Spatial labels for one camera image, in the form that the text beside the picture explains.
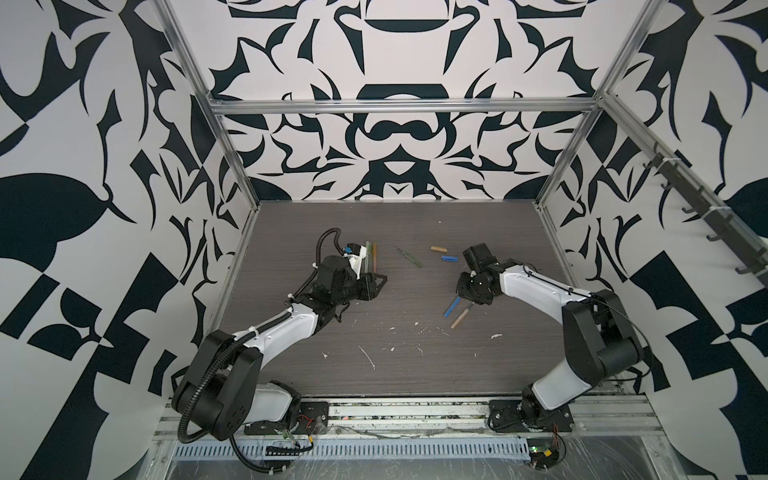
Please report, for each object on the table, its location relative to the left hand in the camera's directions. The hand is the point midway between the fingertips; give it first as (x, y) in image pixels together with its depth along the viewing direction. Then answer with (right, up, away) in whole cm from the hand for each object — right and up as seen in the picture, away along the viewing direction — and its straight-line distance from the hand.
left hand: (383, 272), depth 84 cm
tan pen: (+22, -15, +5) cm, 27 cm away
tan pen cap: (+20, +5, +22) cm, 30 cm away
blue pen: (+21, -11, +8) cm, 25 cm away
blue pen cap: (+23, +2, +19) cm, 30 cm away
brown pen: (-3, +3, +20) cm, 21 cm away
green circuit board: (+37, -41, -13) cm, 57 cm away
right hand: (+24, -6, +8) cm, 26 cm away
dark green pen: (+9, +3, +21) cm, 23 cm away
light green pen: (-5, +2, +18) cm, 19 cm away
